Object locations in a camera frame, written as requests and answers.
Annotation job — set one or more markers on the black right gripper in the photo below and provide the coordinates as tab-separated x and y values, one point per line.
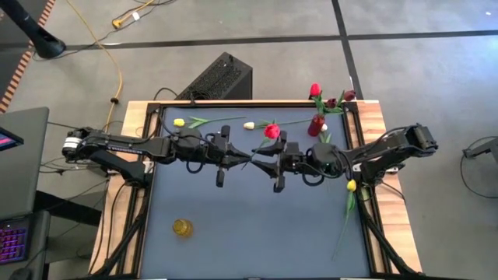
297	159

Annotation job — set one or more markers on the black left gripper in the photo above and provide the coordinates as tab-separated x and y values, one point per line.
212	153

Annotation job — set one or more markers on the bright red artificial tulip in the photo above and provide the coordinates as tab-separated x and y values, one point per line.
315	89
272	131

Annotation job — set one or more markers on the cream artificial tulip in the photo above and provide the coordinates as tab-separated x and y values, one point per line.
249	125
324	127

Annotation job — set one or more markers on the yellow artificial tulip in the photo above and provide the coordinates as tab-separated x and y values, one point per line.
179	122
351	185

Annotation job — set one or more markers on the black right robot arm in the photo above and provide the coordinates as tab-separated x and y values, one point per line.
389	149

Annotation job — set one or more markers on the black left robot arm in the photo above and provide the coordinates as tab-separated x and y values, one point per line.
128	145

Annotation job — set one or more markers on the red ribbed glass vase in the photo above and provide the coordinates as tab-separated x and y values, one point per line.
316	126

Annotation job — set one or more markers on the yellow glass vase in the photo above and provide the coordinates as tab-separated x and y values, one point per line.
183	228

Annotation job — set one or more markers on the blue grey table mat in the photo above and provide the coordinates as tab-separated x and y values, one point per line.
264	218

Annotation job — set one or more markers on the black perforated computer case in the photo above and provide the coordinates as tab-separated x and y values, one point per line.
221	78

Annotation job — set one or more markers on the small tilted display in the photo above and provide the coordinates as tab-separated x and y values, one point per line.
8	141

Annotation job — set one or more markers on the backlit keyboard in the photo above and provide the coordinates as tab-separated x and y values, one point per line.
13	241

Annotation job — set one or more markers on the black stand pole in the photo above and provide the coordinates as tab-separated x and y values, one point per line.
35	33

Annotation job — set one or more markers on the black floor mat striped edge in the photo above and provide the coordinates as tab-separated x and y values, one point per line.
8	74

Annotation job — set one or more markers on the black aluminium table frame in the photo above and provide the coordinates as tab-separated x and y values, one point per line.
369	249

